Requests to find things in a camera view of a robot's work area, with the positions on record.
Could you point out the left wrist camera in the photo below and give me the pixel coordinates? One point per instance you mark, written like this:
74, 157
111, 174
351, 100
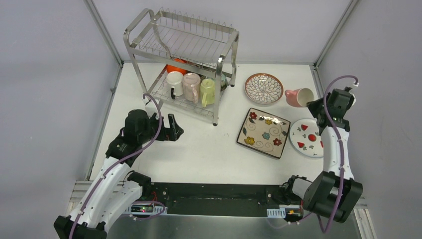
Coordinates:
151, 108

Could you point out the pink ceramic mug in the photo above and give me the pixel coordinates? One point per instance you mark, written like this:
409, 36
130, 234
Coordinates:
299, 97

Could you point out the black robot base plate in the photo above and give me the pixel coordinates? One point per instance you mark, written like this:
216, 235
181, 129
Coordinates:
237, 200

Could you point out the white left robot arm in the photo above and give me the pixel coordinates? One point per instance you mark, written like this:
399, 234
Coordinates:
116, 188

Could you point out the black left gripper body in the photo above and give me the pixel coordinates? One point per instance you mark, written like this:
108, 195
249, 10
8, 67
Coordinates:
167, 128

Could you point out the pale yellow ceramic mug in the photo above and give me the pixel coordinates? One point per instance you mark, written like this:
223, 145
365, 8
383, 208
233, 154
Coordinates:
207, 92

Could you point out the square flower pattern plate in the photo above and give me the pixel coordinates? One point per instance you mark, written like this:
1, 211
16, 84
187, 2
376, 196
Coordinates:
264, 132

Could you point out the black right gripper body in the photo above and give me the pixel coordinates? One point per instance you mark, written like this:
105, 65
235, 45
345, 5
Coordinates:
317, 107

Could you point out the small clear glass cup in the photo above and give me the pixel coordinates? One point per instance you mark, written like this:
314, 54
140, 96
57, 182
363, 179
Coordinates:
174, 82

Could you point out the watermelon pattern round plate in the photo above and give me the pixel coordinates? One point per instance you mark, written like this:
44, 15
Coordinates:
305, 138

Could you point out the orange plastic bowl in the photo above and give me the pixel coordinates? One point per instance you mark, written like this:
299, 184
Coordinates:
171, 68

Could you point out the translucent pink glass mug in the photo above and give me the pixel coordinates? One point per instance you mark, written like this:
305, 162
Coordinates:
191, 87

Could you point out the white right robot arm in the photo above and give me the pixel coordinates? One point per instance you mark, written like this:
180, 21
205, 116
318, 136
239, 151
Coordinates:
334, 192

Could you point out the stainless steel dish rack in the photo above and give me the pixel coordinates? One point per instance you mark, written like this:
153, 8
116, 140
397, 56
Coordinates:
210, 49

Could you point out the mint green ceramic bowl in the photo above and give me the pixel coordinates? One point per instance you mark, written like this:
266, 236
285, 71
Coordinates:
224, 82

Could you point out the round floral pattern plate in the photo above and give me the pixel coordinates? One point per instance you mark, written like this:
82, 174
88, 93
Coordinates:
263, 88

